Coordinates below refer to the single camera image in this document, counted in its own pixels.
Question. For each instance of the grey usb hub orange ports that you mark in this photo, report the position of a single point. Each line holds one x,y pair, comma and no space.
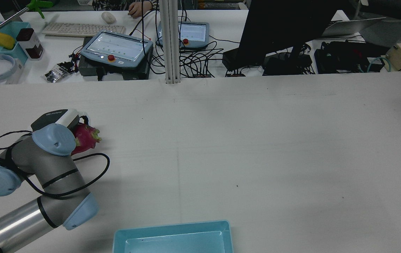
202,75
235,74

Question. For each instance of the person's hand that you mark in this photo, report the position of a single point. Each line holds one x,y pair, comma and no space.
140,9

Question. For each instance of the small bag of dark parts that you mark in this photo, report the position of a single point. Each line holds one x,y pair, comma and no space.
57,72

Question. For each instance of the white carton box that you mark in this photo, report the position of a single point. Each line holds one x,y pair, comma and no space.
15,72

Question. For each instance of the white computer mouse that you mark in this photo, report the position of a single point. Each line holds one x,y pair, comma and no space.
108,17

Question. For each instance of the pink dragon fruit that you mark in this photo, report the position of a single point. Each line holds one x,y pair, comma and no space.
86,137

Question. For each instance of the white computer keyboard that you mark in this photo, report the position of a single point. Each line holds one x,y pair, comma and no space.
82,29

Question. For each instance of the teach pendant on black box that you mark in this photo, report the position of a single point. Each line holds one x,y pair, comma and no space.
116,47

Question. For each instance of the left UR5e robot arm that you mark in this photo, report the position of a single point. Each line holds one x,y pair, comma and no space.
49,168

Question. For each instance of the black Huawei monitor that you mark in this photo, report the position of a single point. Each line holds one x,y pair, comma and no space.
284,28

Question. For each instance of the metal rod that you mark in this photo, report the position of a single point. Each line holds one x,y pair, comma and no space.
0,25

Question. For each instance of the green plastic clamp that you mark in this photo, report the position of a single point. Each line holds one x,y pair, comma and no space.
40,5

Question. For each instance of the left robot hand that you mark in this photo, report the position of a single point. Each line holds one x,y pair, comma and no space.
58,116

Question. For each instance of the light blue plastic bin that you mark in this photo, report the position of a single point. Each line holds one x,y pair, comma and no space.
175,239

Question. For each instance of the teach pendant with small screen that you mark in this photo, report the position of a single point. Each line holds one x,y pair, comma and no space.
186,33

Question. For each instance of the aluminium profile post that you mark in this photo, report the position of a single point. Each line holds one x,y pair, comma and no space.
169,42

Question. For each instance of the yellow toy fruit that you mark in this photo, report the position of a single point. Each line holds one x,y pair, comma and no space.
3,40

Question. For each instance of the black docking box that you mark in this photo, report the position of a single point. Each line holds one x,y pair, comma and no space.
277,66

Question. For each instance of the silver laptop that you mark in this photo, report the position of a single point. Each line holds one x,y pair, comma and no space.
353,26

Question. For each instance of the dark red jar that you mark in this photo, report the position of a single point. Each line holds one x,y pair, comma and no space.
30,44

